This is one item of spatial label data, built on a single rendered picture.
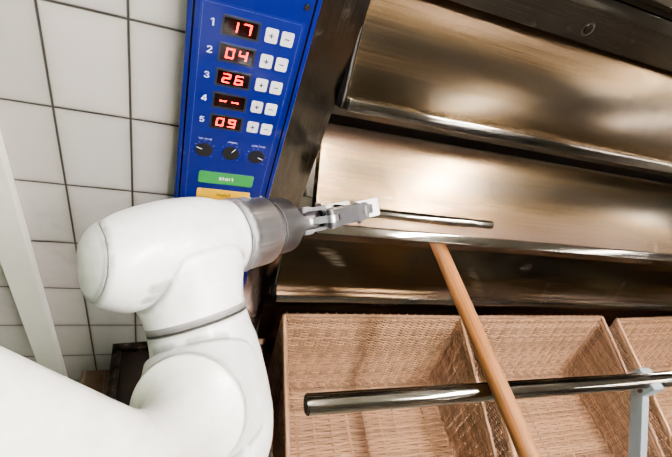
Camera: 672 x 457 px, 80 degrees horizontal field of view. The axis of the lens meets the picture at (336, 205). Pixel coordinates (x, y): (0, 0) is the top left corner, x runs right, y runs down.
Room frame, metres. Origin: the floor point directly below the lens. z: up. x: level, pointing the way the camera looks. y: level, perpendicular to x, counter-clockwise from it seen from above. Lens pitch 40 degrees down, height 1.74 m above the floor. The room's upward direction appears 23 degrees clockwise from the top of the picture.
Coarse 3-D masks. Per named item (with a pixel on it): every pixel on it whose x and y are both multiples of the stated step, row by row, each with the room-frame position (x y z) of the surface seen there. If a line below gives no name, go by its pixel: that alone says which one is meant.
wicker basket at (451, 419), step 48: (288, 336) 0.58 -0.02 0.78; (336, 336) 0.64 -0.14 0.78; (384, 336) 0.71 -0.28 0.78; (432, 336) 0.78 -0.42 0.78; (288, 384) 0.46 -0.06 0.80; (336, 384) 0.61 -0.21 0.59; (384, 384) 0.68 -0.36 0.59; (432, 384) 0.74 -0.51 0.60; (288, 432) 0.36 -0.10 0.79; (336, 432) 0.49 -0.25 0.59; (384, 432) 0.54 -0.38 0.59; (432, 432) 0.60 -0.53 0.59; (480, 432) 0.57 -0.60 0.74
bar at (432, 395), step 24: (456, 384) 0.39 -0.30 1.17; (480, 384) 0.40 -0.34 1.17; (528, 384) 0.44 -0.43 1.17; (552, 384) 0.46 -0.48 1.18; (576, 384) 0.48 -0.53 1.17; (600, 384) 0.51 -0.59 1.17; (624, 384) 0.53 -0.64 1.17; (648, 384) 0.56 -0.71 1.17; (312, 408) 0.26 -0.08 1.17; (336, 408) 0.27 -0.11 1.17; (360, 408) 0.29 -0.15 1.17; (384, 408) 0.30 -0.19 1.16; (648, 408) 0.55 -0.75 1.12
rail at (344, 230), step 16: (416, 240) 0.59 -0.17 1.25; (432, 240) 0.60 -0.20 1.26; (448, 240) 0.62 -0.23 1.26; (464, 240) 0.64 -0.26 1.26; (480, 240) 0.66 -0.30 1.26; (496, 240) 0.68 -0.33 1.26; (512, 240) 0.70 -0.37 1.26; (608, 256) 0.81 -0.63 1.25; (624, 256) 0.83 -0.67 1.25; (640, 256) 0.86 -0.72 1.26; (656, 256) 0.89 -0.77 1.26
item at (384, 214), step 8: (376, 216) 0.54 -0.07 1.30; (384, 216) 0.55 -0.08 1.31; (392, 216) 0.55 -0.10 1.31; (400, 216) 0.56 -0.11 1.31; (408, 216) 0.57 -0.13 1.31; (416, 216) 0.58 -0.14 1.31; (424, 216) 0.59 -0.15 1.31; (432, 216) 0.59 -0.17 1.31; (440, 216) 0.60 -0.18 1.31; (448, 216) 0.62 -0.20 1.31; (448, 224) 0.61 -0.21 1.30; (456, 224) 0.61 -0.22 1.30; (464, 224) 0.62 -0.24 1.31; (472, 224) 0.63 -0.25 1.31; (480, 224) 0.64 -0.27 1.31; (488, 224) 0.65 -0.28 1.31
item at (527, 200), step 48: (336, 144) 0.63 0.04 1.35; (384, 144) 0.68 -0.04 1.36; (432, 144) 0.73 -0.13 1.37; (336, 192) 0.57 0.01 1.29; (384, 192) 0.62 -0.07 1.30; (432, 192) 0.68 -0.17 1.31; (480, 192) 0.73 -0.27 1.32; (528, 192) 0.80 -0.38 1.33; (576, 192) 0.87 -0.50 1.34; (624, 192) 0.95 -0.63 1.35; (528, 240) 0.74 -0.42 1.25; (576, 240) 0.81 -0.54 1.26; (624, 240) 0.88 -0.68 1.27
